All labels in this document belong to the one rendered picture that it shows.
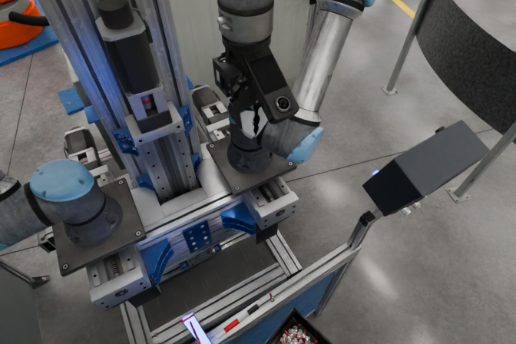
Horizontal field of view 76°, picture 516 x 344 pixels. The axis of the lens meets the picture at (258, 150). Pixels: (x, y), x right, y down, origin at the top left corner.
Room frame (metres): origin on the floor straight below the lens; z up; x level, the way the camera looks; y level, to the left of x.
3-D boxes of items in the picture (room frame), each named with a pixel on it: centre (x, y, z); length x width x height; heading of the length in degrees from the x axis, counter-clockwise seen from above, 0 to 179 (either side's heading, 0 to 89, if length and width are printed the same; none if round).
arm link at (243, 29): (0.43, 0.02, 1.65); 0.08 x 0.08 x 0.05
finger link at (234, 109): (0.40, 0.03, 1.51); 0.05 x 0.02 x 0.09; 123
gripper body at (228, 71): (0.43, 0.02, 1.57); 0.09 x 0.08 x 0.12; 33
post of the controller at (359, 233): (0.44, -0.31, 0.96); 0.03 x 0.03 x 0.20; 32
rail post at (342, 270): (0.44, -0.31, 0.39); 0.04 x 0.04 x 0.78; 32
